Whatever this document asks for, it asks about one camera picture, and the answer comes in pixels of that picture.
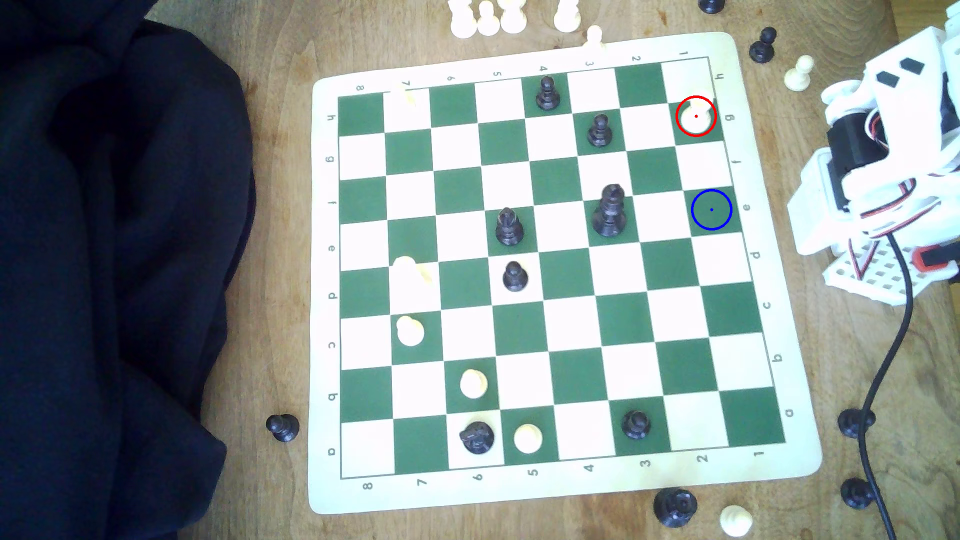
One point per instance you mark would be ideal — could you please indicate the green and cream chess mat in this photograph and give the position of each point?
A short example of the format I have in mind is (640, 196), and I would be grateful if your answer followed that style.
(570, 322)

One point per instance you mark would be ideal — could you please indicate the cream pawn with round head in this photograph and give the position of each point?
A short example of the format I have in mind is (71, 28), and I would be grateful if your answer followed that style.
(696, 120)

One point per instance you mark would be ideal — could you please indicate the black knight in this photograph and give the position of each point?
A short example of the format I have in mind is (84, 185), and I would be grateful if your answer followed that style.
(478, 436)

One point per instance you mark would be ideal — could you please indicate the tall cream chess piece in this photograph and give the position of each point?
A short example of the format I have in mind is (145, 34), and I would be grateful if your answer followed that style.
(407, 271)

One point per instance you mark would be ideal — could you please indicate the black pawn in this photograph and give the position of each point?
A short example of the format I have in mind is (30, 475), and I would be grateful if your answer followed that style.
(851, 422)
(636, 424)
(763, 49)
(283, 427)
(857, 493)
(547, 93)
(514, 276)
(599, 130)

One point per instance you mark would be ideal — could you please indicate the dark navy cloth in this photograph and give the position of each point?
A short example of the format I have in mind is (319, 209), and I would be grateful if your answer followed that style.
(112, 262)

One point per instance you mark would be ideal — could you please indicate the black king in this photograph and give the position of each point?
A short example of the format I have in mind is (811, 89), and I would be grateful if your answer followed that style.
(610, 211)

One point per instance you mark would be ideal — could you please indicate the large black chess piece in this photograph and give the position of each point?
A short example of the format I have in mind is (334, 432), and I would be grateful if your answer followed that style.
(675, 507)

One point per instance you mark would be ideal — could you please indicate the black bishop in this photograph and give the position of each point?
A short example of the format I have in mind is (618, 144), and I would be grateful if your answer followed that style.
(509, 226)

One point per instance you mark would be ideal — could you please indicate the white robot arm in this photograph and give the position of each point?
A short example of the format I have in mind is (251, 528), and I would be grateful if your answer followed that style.
(919, 97)

